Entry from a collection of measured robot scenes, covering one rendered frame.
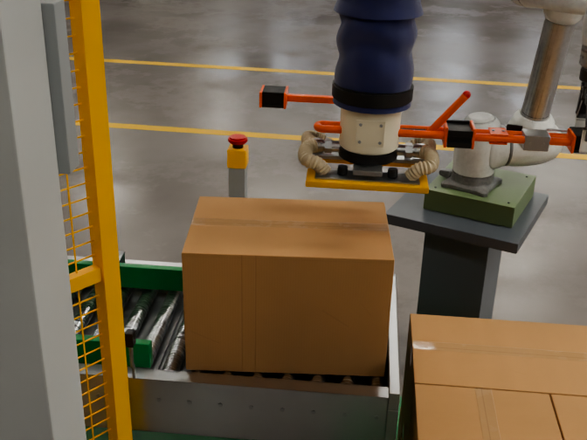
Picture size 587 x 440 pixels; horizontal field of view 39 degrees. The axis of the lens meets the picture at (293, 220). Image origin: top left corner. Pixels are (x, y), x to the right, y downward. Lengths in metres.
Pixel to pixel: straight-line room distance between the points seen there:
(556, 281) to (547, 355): 1.64
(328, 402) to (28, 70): 1.39
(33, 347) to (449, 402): 1.35
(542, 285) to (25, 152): 3.31
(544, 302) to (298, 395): 2.03
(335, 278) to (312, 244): 0.12
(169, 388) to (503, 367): 1.02
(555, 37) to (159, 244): 2.43
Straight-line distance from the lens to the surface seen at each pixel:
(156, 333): 2.73
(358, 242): 2.42
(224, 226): 2.49
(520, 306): 4.11
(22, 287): 1.46
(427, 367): 2.62
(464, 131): 2.35
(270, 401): 2.42
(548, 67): 3.02
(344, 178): 2.30
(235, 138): 2.94
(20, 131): 1.36
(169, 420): 2.53
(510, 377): 2.64
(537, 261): 4.56
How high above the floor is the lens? 2.03
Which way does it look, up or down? 25 degrees down
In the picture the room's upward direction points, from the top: 1 degrees clockwise
